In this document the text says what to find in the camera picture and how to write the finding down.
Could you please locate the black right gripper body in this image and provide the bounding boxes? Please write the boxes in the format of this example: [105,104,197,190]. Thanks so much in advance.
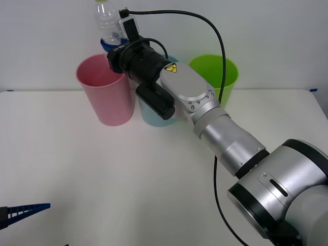
[106,35,152,75]

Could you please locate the clear bottle yellow-green cap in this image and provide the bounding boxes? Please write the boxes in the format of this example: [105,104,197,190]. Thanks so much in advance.
[93,0,124,49]

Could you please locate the pink plastic bin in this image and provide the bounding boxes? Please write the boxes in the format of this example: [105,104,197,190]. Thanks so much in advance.
[75,53,135,127]

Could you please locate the pale blue plastic bin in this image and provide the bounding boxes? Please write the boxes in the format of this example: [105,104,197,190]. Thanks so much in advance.
[135,55,184,128]

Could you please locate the green plastic bin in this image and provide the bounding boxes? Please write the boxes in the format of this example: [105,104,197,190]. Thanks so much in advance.
[189,54,239,110]

